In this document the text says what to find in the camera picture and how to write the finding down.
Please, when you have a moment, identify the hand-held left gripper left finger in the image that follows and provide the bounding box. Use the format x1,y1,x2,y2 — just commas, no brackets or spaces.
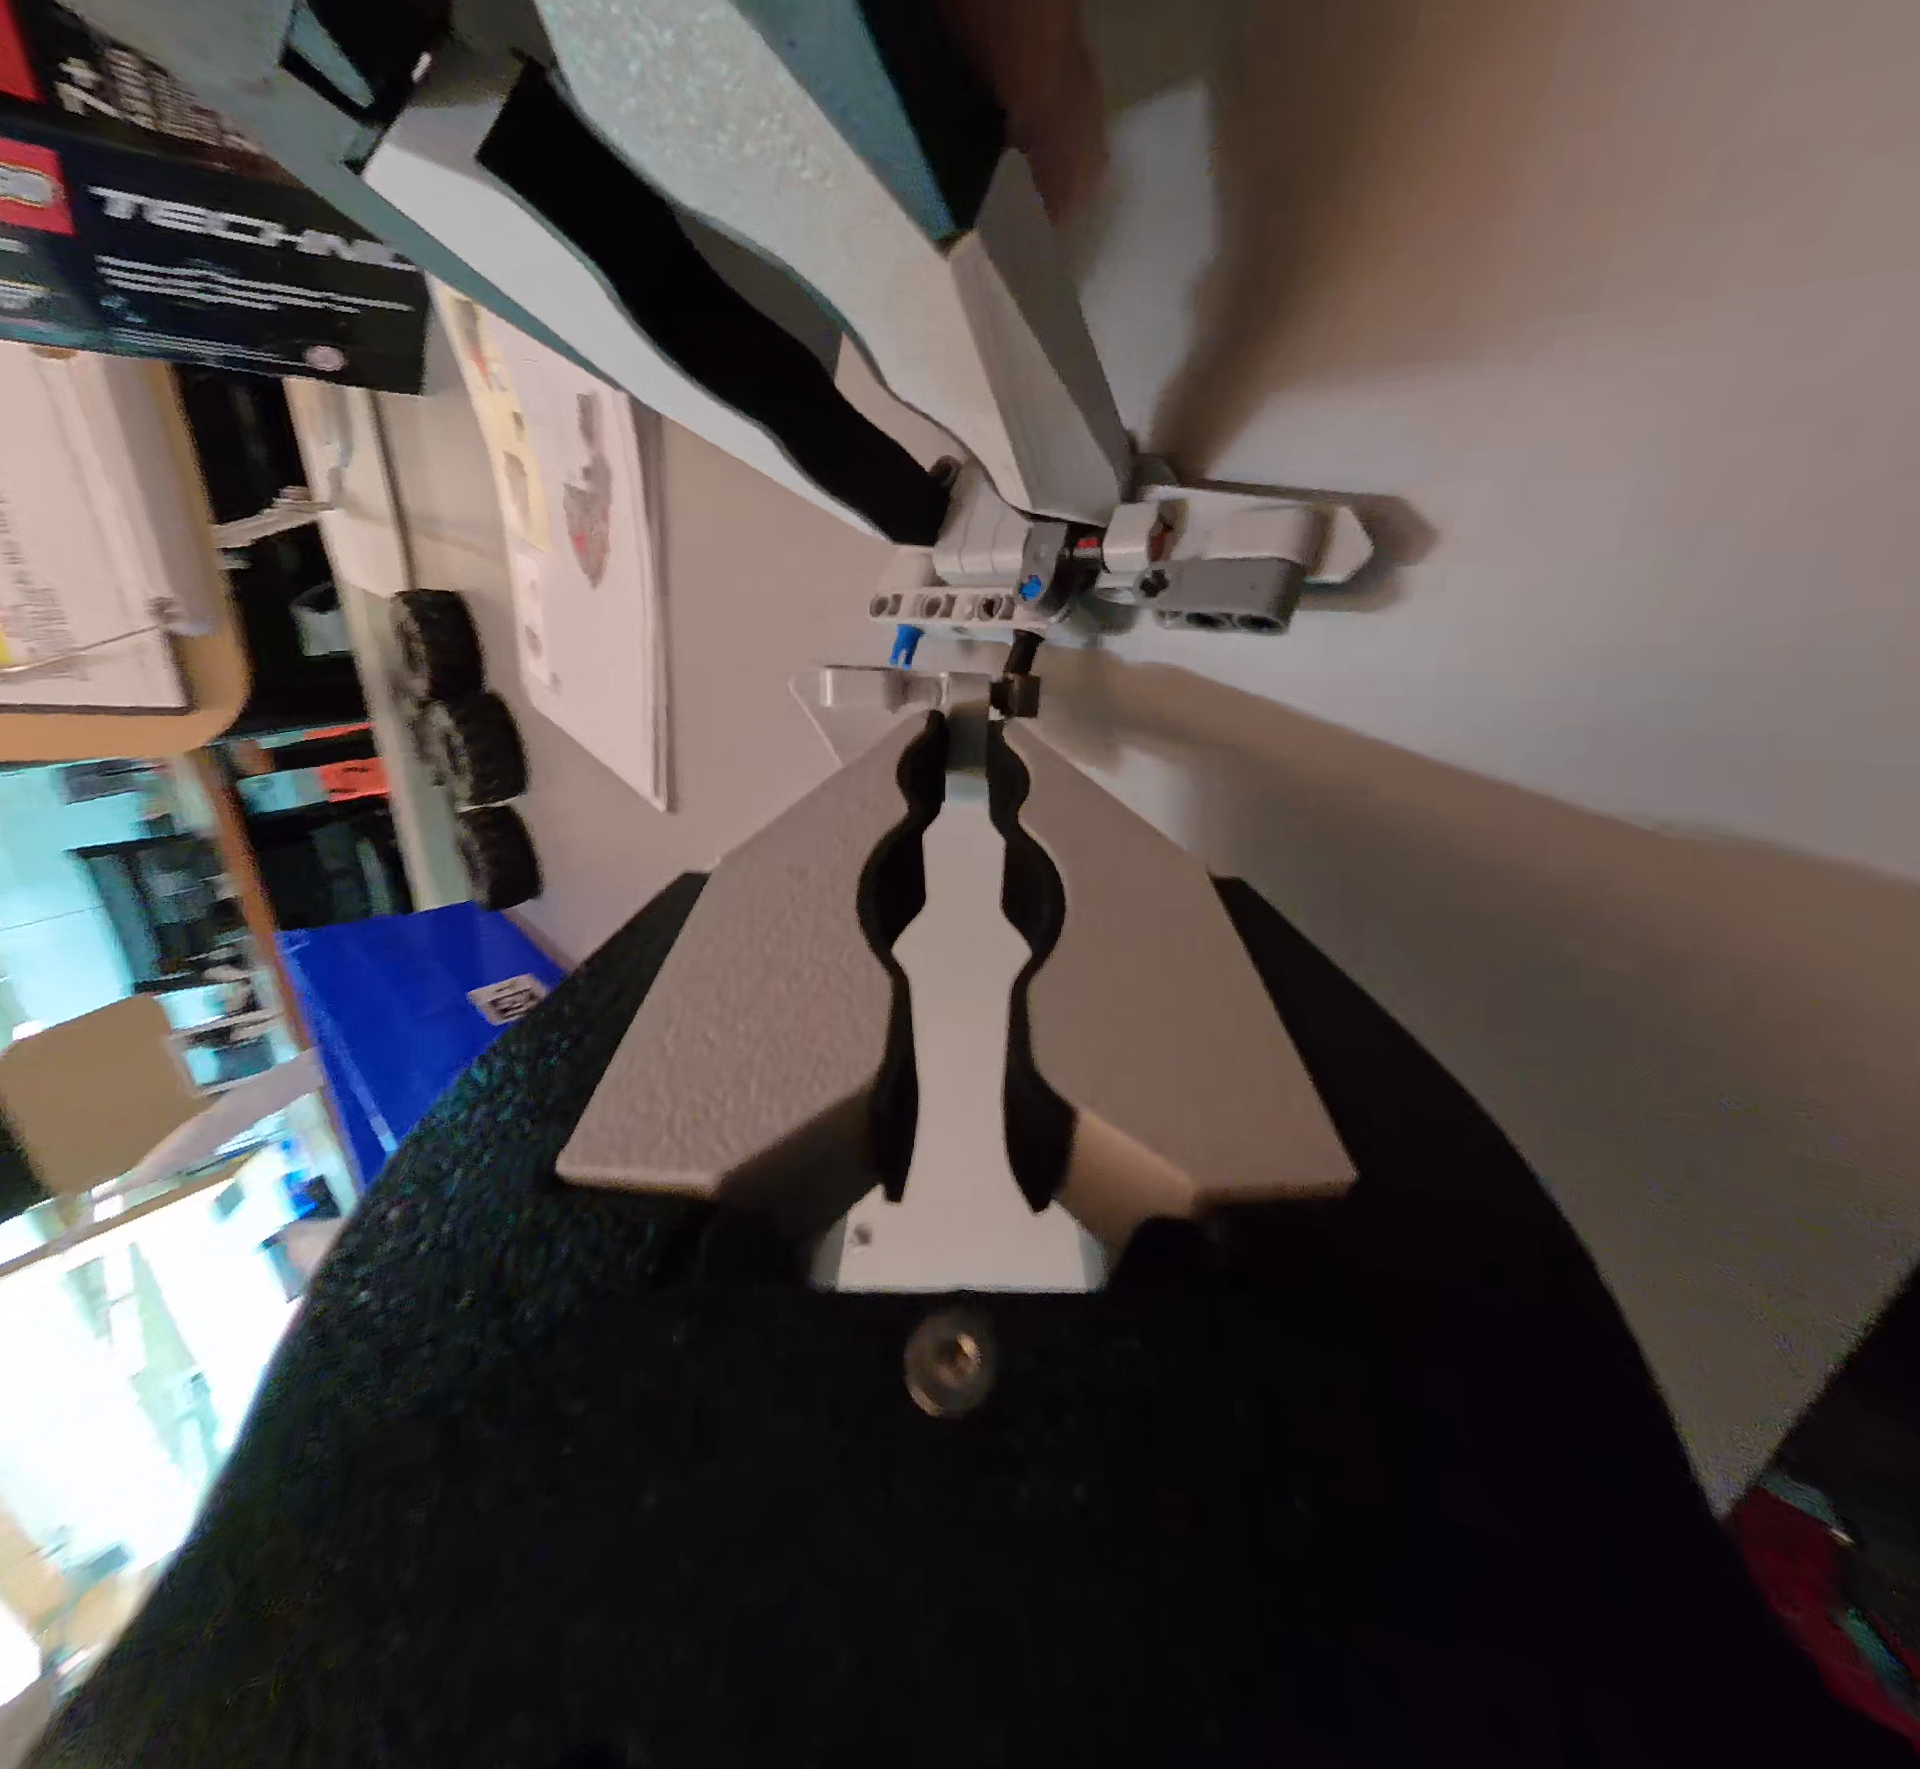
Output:
555,709,947,1201

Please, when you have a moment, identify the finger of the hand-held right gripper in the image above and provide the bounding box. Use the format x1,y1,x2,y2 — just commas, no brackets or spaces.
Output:
363,56,947,549
498,0,1136,521

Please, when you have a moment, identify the person's right hand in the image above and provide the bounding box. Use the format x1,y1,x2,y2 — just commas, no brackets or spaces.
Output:
959,0,1114,216

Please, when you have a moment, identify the brick instruction booklet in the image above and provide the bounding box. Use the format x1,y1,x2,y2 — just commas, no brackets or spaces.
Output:
283,291,673,814

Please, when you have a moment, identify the small grey brick panel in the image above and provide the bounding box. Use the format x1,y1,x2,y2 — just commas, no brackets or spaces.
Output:
788,659,1000,818

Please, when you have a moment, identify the black toy brick box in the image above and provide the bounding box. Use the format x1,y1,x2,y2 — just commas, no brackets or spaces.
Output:
0,0,435,397

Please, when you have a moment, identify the person's black sweater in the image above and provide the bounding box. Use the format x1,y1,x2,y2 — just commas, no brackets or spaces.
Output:
1726,1326,1920,1740

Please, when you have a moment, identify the colourful brick instruction sheet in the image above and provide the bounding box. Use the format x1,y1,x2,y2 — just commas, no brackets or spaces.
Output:
0,352,196,718

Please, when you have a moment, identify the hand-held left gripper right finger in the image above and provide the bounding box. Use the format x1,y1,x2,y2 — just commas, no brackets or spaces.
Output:
991,718,1360,1221

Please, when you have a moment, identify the long grey brick assembly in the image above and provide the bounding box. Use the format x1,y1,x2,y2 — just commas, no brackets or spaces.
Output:
860,449,1378,667

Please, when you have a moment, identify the wooden board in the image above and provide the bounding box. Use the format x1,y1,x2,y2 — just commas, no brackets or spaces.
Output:
0,352,252,769

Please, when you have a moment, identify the blue bin with marker tag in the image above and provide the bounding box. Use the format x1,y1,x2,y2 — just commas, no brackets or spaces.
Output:
275,898,573,1185

